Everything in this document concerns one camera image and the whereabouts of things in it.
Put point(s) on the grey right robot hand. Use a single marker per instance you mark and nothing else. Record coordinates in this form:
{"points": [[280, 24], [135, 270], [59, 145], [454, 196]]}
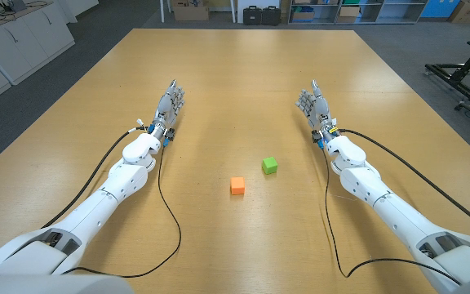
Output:
{"points": [[318, 110]]}

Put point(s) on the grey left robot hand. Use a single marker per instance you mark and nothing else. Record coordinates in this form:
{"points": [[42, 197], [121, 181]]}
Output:
{"points": [[167, 108]]}

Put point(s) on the green magnetic block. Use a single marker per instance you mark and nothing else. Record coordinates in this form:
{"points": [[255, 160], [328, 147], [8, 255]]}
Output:
{"points": [[269, 165]]}

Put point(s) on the orange magnetic block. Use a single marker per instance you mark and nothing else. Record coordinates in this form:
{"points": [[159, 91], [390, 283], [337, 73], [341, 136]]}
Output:
{"points": [[238, 186]]}

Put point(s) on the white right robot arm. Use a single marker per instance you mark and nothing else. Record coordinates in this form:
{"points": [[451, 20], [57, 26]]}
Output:
{"points": [[365, 183]]}

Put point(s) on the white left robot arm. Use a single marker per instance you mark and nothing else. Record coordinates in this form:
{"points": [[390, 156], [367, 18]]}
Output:
{"points": [[129, 179]]}

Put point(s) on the wide cardboard box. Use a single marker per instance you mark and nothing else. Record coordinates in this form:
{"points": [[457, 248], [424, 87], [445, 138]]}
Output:
{"points": [[190, 13]]}

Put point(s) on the small cardboard box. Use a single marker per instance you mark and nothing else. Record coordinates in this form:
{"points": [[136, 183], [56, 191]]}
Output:
{"points": [[348, 14]]}

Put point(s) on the black hard case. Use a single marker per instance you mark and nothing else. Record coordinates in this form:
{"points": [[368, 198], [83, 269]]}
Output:
{"points": [[252, 16], [271, 16]]}

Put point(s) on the green storage bin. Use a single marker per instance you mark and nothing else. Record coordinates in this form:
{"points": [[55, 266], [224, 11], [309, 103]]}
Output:
{"points": [[351, 2]]}

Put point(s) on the white shelving unit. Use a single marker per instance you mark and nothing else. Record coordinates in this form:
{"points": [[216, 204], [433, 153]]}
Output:
{"points": [[402, 12]]}

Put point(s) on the white cabinet row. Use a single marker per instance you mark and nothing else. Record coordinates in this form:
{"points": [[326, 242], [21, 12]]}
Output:
{"points": [[27, 41]]}

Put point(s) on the angled cardboard box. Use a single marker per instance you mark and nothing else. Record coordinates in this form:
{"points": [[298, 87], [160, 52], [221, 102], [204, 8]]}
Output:
{"points": [[469, 11]]}

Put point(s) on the dark grey desk device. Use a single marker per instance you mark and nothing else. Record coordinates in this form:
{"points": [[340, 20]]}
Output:
{"points": [[14, 5]]}

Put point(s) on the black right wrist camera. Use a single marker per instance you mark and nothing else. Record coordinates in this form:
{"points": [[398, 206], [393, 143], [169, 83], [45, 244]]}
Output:
{"points": [[316, 136]]}

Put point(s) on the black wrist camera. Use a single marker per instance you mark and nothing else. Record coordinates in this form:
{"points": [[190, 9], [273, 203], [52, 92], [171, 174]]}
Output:
{"points": [[170, 134], [316, 136]]}

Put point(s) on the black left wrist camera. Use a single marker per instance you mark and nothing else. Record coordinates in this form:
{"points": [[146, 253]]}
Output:
{"points": [[170, 134]]}

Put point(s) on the white table frame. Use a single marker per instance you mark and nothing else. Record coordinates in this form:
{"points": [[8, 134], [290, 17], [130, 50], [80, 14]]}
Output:
{"points": [[162, 12]]}

